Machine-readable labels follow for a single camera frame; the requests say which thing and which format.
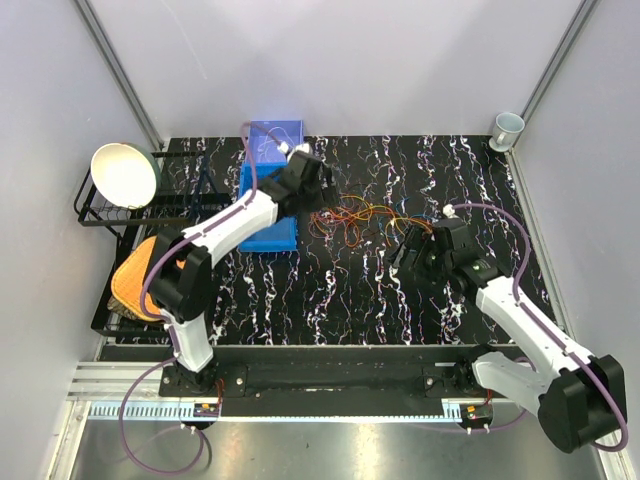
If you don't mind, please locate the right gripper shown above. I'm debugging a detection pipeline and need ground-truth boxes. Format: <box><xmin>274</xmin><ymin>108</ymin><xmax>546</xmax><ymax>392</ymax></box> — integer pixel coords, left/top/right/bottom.
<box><xmin>386</xmin><ymin>225</ymin><xmax>452</xmax><ymax>290</ymax></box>

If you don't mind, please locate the white cable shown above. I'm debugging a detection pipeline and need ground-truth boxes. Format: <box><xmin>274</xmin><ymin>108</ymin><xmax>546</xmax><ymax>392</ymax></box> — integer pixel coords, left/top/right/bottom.
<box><xmin>254</xmin><ymin>124</ymin><xmax>294</xmax><ymax>161</ymax></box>

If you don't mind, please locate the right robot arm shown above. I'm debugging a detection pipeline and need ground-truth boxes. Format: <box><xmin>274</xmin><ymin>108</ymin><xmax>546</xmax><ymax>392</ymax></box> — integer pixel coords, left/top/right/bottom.
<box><xmin>391</xmin><ymin>218</ymin><xmax>627</xmax><ymax>453</ymax></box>

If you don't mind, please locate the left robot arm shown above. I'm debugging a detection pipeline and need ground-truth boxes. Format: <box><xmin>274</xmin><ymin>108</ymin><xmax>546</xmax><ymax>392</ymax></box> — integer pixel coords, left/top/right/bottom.
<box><xmin>140</xmin><ymin>145</ymin><xmax>337</xmax><ymax>396</ymax></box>

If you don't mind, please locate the light purple plastic bin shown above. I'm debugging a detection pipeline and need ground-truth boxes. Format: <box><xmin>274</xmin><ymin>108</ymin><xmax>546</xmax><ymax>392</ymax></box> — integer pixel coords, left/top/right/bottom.
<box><xmin>241</xmin><ymin>120</ymin><xmax>304</xmax><ymax>193</ymax></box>

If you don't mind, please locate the blue plastic bin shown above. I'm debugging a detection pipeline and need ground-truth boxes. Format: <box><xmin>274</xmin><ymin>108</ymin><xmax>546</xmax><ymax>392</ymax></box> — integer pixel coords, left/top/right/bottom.
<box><xmin>237</xmin><ymin>161</ymin><xmax>298</xmax><ymax>253</ymax></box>

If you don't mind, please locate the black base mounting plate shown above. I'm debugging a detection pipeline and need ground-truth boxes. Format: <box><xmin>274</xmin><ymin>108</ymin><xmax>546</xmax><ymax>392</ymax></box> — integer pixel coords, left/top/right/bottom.
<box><xmin>159</xmin><ymin>344</ymin><xmax>516</xmax><ymax>419</ymax></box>

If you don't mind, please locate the white mug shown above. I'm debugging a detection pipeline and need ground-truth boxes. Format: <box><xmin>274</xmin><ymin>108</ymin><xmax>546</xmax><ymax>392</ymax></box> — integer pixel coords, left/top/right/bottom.
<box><xmin>489</xmin><ymin>112</ymin><xmax>525</xmax><ymax>153</ymax></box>

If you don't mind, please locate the white bowl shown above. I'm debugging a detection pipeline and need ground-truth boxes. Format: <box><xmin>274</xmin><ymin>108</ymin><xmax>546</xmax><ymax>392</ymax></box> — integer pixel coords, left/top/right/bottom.
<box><xmin>90</xmin><ymin>143</ymin><xmax>161</xmax><ymax>209</ymax></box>

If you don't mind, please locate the orange woven basket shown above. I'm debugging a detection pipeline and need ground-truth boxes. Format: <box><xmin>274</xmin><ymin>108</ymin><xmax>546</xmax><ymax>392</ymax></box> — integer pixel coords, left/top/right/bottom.
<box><xmin>111</xmin><ymin>236</ymin><xmax>163</xmax><ymax>323</ymax></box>

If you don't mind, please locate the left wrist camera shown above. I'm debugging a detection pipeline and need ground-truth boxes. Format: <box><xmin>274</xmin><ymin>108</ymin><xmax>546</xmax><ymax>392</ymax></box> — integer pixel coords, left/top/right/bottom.
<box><xmin>277</xmin><ymin>142</ymin><xmax>311</xmax><ymax>161</ymax></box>

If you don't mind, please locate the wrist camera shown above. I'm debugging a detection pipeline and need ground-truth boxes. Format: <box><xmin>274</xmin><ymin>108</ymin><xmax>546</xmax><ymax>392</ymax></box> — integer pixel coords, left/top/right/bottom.
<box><xmin>277</xmin><ymin>142</ymin><xmax>311</xmax><ymax>161</ymax></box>
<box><xmin>442</xmin><ymin>204</ymin><xmax>459</xmax><ymax>219</ymax></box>

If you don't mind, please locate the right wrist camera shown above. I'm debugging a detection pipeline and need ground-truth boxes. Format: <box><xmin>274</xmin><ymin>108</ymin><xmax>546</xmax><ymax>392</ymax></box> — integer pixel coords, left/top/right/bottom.
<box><xmin>442</xmin><ymin>204</ymin><xmax>459</xmax><ymax>219</ymax></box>

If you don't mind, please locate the yellow cable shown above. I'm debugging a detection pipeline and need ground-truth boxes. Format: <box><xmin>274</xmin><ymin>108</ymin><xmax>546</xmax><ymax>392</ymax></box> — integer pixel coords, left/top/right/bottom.
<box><xmin>349</xmin><ymin>199</ymin><xmax>426</xmax><ymax>241</ymax></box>

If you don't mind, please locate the black wire dish rack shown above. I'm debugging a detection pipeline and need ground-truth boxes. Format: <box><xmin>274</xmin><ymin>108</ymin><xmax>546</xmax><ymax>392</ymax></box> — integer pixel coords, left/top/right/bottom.
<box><xmin>73</xmin><ymin>149</ymin><xmax>241</xmax><ymax>339</ymax></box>

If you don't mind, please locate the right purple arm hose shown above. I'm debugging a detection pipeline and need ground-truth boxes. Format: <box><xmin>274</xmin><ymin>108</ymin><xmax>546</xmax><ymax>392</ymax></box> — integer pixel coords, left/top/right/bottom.
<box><xmin>399</xmin><ymin>202</ymin><xmax>629</xmax><ymax>452</ymax></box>

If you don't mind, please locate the aluminium frame rail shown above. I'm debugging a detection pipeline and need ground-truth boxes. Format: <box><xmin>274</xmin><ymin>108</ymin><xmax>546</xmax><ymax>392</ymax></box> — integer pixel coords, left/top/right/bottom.
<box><xmin>67</xmin><ymin>362</ymin><xmax>621</xmax><ymax>426</ymax></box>

